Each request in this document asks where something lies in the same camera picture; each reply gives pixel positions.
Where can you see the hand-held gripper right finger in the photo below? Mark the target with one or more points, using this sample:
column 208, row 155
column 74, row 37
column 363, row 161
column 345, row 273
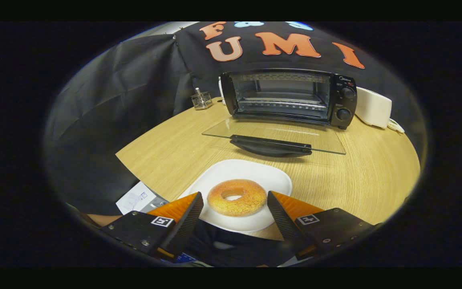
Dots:
column 285, row 224

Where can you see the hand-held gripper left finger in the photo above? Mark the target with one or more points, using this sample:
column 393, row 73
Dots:
column 187, row 224

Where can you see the golden bagel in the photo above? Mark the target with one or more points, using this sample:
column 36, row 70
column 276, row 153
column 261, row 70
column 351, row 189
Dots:
column 251, row 205

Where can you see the black toaster oven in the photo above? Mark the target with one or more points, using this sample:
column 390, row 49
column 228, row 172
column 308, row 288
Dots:
column 343, row 104

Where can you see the white slot toaster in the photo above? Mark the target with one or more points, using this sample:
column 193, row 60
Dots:
column 373, row 108

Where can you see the white printed paper sheet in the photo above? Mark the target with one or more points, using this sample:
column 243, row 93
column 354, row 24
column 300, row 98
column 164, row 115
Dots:
column 134, row 198

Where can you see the white plate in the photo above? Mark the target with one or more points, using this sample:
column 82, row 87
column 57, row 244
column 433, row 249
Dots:
column 247, row 170

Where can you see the small white dish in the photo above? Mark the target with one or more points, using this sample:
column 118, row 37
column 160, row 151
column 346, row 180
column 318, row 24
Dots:
column 395, row 126

